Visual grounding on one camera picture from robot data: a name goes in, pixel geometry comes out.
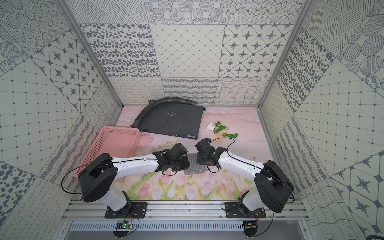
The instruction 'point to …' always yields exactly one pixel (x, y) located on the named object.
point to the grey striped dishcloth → (194, 167)
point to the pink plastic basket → (119, 142)
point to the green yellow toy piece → (230, 135)
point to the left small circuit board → (123, 225)
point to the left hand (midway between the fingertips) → (191, 159)
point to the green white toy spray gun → (216, 127)
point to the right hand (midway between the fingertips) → (202, 160)
